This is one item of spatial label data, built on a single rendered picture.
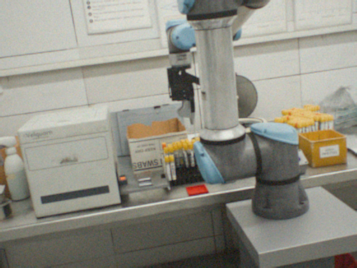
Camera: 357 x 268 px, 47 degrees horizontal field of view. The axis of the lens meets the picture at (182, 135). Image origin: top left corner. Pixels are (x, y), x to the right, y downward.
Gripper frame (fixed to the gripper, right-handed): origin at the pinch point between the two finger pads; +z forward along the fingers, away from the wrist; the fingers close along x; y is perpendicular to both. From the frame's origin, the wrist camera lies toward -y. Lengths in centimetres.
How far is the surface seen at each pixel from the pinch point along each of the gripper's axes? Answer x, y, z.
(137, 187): 10.2, 23.4, 17.8
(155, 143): -16.6, 13.8, 10.9
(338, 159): 11, -49, 20
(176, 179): 4.0, 9.2, 19.6
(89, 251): -51, 52, 70
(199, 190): 12.7, 2.8, 21.5
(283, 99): -51, -54, 8
